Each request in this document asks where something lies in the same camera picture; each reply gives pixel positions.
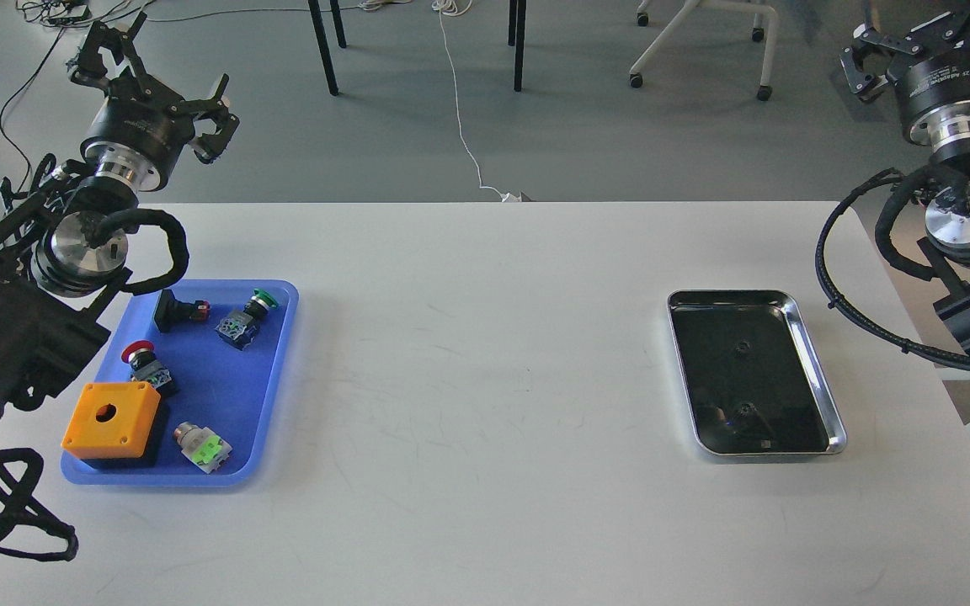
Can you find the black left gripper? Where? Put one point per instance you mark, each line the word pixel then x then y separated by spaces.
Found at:
pixel 135 138

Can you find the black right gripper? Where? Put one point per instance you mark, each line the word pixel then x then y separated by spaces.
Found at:
pixel 929 70

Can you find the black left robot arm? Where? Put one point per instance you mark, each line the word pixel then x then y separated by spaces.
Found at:
pixel 75 237

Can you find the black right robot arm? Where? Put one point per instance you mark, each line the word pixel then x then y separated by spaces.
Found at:
pixel 923 230

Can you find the white rolling chair base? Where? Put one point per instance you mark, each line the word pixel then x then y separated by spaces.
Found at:
pixel 764 31

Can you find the black table leg left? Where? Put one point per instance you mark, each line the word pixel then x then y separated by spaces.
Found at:
pixel 320 32

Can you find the black table leg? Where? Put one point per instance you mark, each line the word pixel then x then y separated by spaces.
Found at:
pixel 320 32
pixel 516 39

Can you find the blue plastic tray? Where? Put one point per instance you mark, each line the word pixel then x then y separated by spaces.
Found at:
pixel 228 390

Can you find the red mushroom push button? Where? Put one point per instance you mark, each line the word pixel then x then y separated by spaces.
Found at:
pixel 140 356

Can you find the silver green-block push button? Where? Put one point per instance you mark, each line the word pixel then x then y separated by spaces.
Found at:
pixel 202 446

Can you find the stainless steel tray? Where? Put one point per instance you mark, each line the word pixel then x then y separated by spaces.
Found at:
pixel 782 376

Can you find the black table leg right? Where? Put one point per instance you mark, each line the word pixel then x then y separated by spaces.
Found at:
pixel 516 39

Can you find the black selector switch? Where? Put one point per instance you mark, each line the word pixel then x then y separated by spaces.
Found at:
pixel 170 311

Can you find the green push button switch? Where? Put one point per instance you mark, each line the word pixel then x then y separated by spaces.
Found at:
pixel 241 326

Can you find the orange button enclosure box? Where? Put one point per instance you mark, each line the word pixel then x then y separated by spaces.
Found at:
pixel 116 425

